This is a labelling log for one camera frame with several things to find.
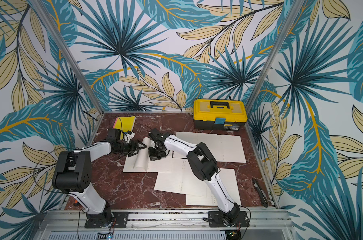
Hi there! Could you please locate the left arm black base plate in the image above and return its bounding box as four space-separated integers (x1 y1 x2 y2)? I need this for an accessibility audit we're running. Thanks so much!
84 212 128 229

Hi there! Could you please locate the open lined notebook front right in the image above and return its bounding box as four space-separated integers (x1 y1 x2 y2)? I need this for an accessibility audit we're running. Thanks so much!
186 169 241 207

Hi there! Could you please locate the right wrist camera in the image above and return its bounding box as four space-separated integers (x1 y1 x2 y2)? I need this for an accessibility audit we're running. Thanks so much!
148 129 163 142

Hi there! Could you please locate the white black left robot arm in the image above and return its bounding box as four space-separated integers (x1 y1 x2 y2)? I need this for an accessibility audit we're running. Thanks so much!
52 140 147 228

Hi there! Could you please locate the black utility knife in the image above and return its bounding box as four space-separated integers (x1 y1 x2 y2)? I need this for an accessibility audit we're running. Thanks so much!
252 178 269 208

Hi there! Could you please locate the yellow notebook pink spine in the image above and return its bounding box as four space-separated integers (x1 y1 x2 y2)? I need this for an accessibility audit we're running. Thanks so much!
113 116 135 133

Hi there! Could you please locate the open lined notebook back right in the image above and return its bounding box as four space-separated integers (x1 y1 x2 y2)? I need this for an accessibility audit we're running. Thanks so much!
176 132 246 163

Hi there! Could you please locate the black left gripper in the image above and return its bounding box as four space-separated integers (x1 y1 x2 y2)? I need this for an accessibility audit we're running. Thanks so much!
115 138 147 158

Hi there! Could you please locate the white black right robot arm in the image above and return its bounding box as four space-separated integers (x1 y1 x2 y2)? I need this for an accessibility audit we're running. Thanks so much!
148 129 240 227

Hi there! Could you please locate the yellow black toolbox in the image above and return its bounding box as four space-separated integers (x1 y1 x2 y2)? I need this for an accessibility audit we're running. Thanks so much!
193 99 248 131

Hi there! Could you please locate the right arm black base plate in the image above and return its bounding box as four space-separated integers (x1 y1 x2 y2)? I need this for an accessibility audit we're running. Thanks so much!
208 211 250 228

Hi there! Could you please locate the green cover notebook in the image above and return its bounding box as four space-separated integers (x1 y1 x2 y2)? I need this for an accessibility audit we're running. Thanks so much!
122 138 172 173

